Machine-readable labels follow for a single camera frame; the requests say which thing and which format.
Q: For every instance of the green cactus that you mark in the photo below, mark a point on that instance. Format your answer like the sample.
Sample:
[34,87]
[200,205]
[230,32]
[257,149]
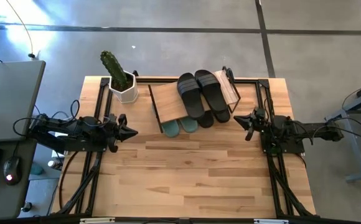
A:
[113,68]

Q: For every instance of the wooden shelf with black frame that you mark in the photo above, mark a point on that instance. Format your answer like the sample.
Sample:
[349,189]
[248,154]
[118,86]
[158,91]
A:
[168,102]

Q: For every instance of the small black knob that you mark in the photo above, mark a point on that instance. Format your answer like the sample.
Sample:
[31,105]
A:
[27,207]

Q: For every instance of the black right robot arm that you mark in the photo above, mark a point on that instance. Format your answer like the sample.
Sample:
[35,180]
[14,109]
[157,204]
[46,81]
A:
[308,129]

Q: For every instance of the dark grey desk top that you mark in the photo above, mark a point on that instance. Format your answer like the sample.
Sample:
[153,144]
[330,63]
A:
[0,199]

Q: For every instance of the silver bracket strip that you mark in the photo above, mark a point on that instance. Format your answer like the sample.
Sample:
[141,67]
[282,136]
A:
[270,221]
[97,220]

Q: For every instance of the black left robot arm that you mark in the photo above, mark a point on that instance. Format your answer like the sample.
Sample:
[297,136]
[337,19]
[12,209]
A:
[71,129]

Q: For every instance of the light grey desk top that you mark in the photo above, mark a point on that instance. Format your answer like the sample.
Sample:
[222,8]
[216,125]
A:
[6,93]

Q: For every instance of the white hexagonal plant pot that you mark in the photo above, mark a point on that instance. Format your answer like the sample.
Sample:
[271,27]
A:
[127,96]

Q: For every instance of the small white-capped bottle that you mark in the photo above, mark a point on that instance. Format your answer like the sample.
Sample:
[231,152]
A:
[53,164]

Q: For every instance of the teal round object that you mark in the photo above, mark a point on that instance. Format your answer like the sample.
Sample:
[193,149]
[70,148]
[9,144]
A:
[37,169]

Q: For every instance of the black aluminium table frame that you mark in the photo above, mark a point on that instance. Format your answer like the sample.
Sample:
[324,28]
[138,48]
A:
[230,220]

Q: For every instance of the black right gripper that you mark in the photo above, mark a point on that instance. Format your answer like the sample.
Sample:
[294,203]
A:
[259,123]

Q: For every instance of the black computer mouse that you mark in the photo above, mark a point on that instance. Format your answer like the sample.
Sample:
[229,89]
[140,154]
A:
[12,168]

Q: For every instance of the green slide sandal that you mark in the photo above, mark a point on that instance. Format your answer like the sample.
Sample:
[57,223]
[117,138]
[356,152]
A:
[171,129]
[189,125]

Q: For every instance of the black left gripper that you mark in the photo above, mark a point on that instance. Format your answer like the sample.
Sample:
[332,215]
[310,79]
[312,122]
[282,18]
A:
[114,129]

